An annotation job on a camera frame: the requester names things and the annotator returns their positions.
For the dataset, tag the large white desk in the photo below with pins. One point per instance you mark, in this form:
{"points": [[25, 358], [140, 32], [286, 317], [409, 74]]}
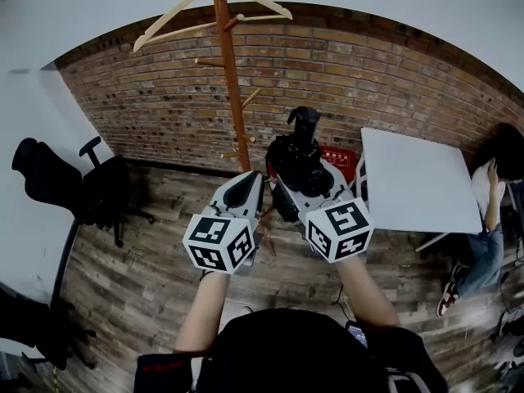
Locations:
{"points": [[28, 137]]}

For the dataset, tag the person's right forearm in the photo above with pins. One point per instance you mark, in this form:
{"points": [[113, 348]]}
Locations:
{"points": [[366, 293]]}

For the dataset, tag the black office chair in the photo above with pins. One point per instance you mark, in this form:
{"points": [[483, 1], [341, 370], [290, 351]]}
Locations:
{"points": [[49, 178]]}

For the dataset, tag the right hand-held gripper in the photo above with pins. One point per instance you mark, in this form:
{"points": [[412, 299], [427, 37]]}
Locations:
{"points": [[340, 231]]}

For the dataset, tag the black phone with blue screen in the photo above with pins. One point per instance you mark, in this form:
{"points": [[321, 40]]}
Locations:
{"points": [[357, 334]]}

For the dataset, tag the person's left forearm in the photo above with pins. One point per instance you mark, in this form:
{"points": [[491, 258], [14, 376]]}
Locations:
{"points": [[204, 309]]}

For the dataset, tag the person's black shirt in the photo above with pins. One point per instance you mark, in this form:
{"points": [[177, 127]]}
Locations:
{"points": [[294, 350]]}

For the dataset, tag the red fire extinguisher box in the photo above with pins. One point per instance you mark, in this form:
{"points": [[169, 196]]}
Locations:
{"points": [[344, 160]]}

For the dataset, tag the black swivel chair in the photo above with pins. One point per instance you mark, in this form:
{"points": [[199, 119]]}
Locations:
{"points": [[24, 326]]}

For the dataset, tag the white chair frame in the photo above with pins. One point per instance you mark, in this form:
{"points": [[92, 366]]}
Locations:
{"points": [[360, 174]]}

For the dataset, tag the white square table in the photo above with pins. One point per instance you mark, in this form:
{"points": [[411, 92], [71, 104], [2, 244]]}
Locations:
{"points": [[417, 182]]}

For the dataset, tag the brown wooden coat rack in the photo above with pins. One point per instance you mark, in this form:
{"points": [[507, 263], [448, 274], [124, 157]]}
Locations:
{"points": [[227, 55]]}

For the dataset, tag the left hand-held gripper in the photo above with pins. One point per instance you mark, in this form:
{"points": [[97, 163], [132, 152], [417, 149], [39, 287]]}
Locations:
{"points": [[215, 242]]}

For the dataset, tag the light wooden clothes hanger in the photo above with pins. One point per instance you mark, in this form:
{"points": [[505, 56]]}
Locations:
{"points": [[143, 41]]}

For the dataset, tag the black umbrella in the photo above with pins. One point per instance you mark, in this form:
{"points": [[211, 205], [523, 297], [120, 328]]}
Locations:
{"points": [[299, 158]]}

